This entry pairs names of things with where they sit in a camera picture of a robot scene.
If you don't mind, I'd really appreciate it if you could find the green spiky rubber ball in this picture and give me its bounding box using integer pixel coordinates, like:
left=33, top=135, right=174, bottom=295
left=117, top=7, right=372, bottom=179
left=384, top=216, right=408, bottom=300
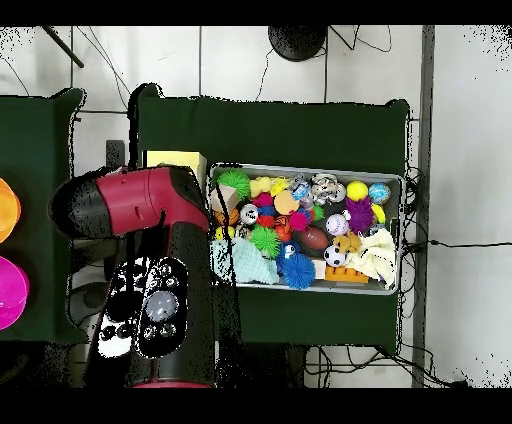
left=250, top=224, right=281, bottom=259
left=215, top=168, right=252, bottom=201

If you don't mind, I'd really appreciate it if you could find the purple spiky rubber ball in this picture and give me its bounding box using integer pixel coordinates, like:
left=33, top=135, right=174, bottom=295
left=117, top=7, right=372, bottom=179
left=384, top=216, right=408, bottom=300
left=344, top=195, right=375, bottom=234

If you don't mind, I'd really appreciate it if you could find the cream waffle cloth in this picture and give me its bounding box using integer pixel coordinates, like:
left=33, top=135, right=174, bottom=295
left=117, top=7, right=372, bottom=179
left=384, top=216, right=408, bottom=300
left=345, top=227, right=397, bottom=290

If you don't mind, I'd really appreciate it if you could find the orange plastic dish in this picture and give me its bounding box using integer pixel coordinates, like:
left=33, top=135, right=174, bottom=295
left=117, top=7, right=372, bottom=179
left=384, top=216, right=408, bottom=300
left=0, top=177, right=22, bottom=244

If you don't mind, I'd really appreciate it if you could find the black round stand base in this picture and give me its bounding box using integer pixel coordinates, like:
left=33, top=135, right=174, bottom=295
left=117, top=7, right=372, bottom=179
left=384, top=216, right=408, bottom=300
left=267, top=25, right=329, bottom=62

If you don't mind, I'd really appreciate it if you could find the wooden box with three holes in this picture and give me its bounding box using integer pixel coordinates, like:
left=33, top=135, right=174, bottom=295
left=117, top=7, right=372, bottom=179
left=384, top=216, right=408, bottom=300
left=141, top=150, right=209, bottom=189

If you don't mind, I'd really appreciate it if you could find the light blue patterned ball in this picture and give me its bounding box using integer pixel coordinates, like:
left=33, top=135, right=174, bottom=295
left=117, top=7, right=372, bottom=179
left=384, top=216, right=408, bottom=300
left=367, top=182, right=392, bottom=205

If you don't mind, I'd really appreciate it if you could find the white baseball with red stitching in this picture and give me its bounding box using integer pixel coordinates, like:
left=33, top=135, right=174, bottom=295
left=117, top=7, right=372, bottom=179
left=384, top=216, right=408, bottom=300
left=324, top=212, right=351, bottom=237

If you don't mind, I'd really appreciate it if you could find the dark green table cloth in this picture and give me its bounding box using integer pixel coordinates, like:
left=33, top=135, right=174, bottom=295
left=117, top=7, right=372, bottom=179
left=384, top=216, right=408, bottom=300
left=127, top=85, right=409, bottom=355
left=0, top=88, right=91, bottom=347

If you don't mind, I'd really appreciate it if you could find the black slanted rod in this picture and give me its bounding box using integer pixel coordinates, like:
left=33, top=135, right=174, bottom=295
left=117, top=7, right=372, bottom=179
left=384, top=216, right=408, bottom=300
left=41, top=25, right=85, bottom=69

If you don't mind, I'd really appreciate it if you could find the yellow foam ball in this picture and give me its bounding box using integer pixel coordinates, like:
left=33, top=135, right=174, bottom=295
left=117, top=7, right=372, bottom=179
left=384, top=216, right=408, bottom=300
left=345, top=180, right=369, bottom=202

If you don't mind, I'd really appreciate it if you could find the blue spiky toy with eyes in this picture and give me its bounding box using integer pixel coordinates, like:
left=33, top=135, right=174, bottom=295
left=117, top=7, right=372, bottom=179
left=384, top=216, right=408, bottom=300
left=275, top=241, right=317, bottom=290

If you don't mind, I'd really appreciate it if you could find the pink plastic bowl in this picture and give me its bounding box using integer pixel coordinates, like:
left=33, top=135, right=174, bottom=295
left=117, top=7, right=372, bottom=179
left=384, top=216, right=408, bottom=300
left=0, top=255, right=31, bottom=331

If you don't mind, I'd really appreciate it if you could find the shallow metal mesh bin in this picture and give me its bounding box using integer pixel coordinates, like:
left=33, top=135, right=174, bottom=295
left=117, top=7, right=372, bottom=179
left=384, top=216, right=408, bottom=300
left=207, top=161, right=404, bottom=297

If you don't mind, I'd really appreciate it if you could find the plain wooden cube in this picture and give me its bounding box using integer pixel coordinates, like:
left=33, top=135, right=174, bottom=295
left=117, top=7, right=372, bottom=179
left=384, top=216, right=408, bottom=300
left=210, top=184, right=240, bottom=214

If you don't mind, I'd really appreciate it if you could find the mint green waffle cloth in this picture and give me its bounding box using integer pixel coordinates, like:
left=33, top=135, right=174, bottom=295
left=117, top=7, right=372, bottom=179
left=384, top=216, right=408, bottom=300
left=210, top=237, right=280, bottom=286

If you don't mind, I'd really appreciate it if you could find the black cable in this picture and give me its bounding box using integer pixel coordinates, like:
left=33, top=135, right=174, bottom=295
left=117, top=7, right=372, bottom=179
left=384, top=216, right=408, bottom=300
left=401, top=237, right=512, bottom=251

